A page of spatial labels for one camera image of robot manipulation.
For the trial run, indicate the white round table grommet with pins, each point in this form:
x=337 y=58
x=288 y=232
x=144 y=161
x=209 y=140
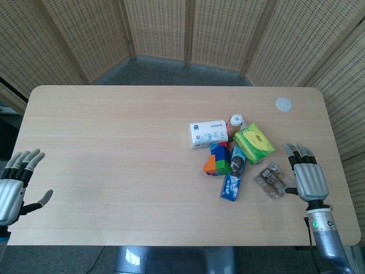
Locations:
x=284 y=104

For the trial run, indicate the green tissue pack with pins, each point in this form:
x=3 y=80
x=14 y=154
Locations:
x=253 y=142

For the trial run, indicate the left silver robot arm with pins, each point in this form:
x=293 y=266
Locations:
x=2 y=239

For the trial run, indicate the blue snack box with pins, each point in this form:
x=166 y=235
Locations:
x=234 y=177

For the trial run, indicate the orange juice bottle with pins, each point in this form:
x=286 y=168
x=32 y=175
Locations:
x=235 y=125

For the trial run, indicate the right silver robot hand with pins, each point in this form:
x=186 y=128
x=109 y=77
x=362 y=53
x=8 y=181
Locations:
x=310 y=179

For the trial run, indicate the clear-wrapped brown snack pack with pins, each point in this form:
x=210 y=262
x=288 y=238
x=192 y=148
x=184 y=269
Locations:
x=271 y=179

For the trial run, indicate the colourful block puzzle cube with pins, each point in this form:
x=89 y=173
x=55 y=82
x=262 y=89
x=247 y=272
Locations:
x=219 y=161

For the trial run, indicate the white tissue pack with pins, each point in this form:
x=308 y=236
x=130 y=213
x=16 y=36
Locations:
x=207 y=134

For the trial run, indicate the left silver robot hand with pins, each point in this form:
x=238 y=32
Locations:
x=10 y=188

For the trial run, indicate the woven folding screen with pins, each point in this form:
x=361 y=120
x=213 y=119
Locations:
x=182 y=34

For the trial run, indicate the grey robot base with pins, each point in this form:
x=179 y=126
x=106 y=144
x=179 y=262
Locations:
x=174 y=259

